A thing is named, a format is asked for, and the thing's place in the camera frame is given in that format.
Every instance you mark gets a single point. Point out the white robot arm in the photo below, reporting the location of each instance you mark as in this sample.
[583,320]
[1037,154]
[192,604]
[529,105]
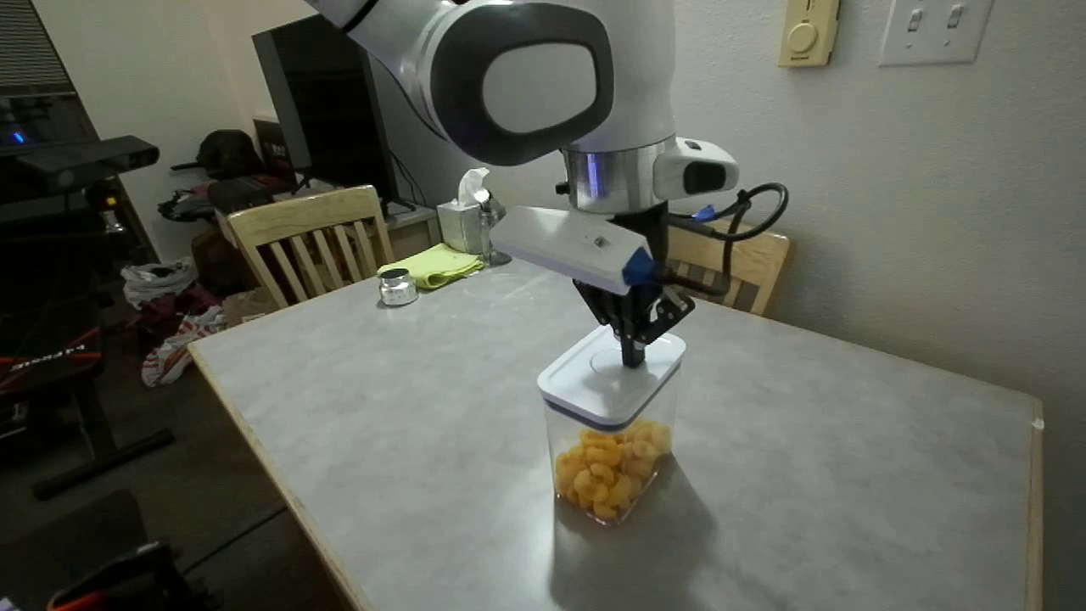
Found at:
[529,78]

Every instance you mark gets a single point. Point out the clear plastic container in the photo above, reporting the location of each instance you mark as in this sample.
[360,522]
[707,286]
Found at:
[565,441]

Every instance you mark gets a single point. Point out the clear container with orange food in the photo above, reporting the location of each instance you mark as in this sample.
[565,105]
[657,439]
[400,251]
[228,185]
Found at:
[604,476]

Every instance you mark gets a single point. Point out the white light switch plate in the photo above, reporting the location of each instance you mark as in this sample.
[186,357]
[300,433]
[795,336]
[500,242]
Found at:
[934,28]

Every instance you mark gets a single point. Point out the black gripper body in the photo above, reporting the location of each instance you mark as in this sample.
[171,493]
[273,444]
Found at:
[647,224]

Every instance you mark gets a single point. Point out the black bag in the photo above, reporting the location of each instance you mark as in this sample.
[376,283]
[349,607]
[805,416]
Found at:
[223,154]

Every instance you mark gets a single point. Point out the beige thermostat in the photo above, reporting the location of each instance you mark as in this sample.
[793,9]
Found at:
[807,36]

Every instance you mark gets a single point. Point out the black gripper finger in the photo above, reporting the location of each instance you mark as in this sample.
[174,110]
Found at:
[631,340]
[665,309]

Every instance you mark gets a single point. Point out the plain wooden chair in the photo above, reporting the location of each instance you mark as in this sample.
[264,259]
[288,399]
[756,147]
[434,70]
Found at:
[756,272]

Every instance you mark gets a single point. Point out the light slatted wooden chair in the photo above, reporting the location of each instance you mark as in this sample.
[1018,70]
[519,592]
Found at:
[307,215]

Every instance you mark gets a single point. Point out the black television screen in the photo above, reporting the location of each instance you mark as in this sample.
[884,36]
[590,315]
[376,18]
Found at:
[325,103]

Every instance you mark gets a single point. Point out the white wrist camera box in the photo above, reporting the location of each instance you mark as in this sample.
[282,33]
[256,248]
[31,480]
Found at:
[565,242]

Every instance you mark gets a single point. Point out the grey tissue box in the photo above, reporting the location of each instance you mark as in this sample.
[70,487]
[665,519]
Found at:
[454,224]

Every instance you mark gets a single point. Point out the green cloth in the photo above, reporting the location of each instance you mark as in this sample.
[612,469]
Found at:
[442,267]

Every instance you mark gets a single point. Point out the black camera on stand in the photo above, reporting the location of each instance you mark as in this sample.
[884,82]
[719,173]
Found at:
[78,156]

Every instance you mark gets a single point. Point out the round silver tin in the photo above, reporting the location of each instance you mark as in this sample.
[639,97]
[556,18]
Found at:
[393,291]

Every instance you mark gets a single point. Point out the white container lid with button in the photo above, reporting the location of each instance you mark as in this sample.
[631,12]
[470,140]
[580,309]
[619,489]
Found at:
[588,386]

